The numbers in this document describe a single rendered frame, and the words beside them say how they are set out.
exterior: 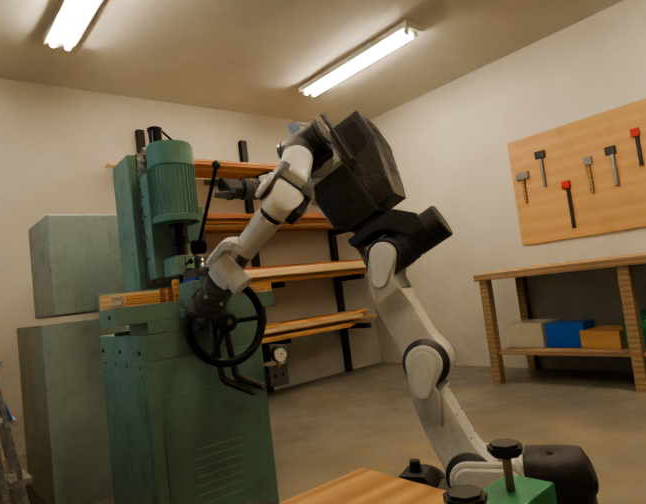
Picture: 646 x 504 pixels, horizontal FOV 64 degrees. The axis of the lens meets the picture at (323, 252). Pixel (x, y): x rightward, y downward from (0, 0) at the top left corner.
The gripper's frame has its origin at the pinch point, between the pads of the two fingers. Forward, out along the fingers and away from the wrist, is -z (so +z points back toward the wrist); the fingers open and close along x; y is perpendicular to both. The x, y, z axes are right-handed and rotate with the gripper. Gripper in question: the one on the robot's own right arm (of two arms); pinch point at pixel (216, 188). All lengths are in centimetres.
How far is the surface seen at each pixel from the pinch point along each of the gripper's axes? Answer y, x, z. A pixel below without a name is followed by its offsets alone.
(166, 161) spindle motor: -7.0, -7.4, -18.5
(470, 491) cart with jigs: -43, 153, -45
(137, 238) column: 28.5, -10.4, -23.9
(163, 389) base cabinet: 48, 52, -31
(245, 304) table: 29.7, 36.2, 2.8
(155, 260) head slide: 30.1, 3.5, -20.8
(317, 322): 190, -108, 186
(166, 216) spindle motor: 9.4, 5.1, -20.2
